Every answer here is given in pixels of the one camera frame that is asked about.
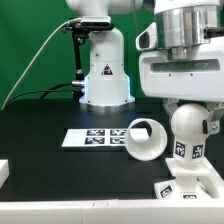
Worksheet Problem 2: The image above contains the white border rail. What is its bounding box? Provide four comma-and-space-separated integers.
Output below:
200, 158, 224, 199
0, 199, 224, 224

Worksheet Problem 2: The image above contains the white right border rail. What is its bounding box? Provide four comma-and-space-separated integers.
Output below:
200, 158, 224, 199

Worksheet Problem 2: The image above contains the white lamp bulb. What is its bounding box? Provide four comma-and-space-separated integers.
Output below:
171, 104, 209, 166

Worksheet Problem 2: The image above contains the white tag sheet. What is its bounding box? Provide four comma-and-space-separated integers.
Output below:
61, 128, 149, 148

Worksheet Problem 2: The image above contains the white front border rail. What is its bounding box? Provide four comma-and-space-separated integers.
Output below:
0, 199, 224, 224

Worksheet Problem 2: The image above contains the black camera on stand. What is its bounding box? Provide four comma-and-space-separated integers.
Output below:
62, 19, 114, 101

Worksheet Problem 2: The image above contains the black cable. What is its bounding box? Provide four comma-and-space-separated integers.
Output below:
4, 82, 83, 107

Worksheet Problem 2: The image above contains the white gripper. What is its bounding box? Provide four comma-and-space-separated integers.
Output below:
136, 22, 224, 134

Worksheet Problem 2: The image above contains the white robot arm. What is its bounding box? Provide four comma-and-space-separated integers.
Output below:
66, 0, 224, 134

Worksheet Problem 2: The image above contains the white lamp base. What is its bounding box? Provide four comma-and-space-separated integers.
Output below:
154, 158, 211, 200

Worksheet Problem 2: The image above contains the white cable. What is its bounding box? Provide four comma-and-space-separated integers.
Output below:
1, 18, 81, 111

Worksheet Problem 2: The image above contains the white left border block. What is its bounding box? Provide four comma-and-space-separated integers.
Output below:
0, 160, 9, 188

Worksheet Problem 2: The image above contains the white lamp shade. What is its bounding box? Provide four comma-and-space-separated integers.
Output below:
125, 118, 167, 161

